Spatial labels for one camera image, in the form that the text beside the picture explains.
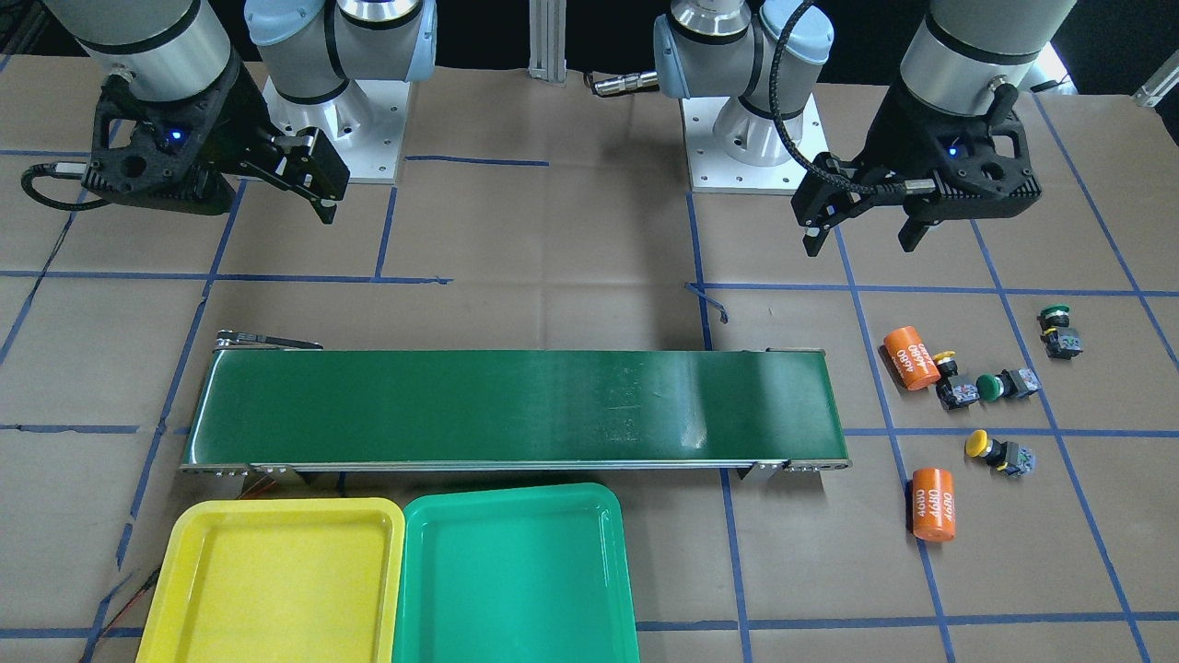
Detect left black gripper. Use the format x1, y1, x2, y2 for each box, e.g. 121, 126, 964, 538
792, 85, 1043, 257

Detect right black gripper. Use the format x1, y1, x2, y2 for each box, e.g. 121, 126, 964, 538
83, 55, 350, 224

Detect orange cylinder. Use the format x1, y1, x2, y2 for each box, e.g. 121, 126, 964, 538
910, 467, 957, 544
881, 326, 940, 390

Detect yellow push button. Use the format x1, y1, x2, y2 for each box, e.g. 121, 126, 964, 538
933, 352, 981, 411
963, 429, 1038, 477

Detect green push button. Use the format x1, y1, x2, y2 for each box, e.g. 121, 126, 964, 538
975, 366, 1043, 402
1038, 306, 1085, 360

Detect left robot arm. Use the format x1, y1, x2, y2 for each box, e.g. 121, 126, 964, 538
652, 1, 1074, 256

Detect green conveyor belt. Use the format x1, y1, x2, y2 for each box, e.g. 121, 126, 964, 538
180, 344, 851, 474

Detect yellow plastic tray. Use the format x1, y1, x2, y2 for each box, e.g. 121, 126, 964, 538
136, 498, 406, 662

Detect green plastic tray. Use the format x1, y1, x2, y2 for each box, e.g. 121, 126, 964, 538
391, 483, 640, 662

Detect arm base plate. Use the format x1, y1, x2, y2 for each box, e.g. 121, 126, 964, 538
263, 78, 415, 185
681, 97, 806, 196

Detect aluminium frame post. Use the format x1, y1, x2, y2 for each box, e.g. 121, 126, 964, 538
527, 0, 567, 87

